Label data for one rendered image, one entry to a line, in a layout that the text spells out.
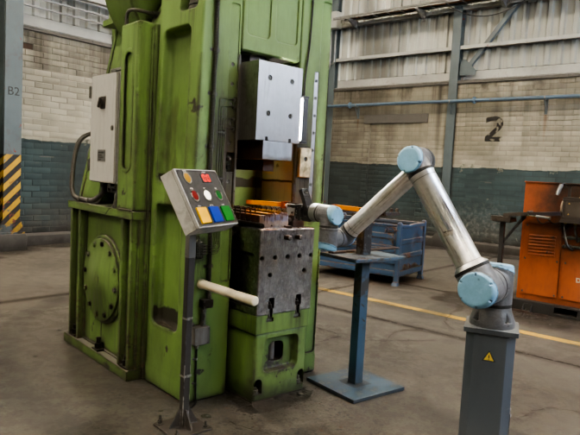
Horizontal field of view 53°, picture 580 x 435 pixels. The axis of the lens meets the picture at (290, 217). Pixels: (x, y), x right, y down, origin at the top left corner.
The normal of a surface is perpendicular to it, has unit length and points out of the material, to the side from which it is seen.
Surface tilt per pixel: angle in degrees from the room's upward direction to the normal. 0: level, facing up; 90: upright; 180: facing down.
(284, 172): 90
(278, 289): 90
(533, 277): 91
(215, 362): 90
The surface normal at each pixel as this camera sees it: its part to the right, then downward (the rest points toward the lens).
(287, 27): 0.66, 0.09
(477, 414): -0.35, 0.05
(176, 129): -0.75, 0.00
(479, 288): -0.55, 0.11
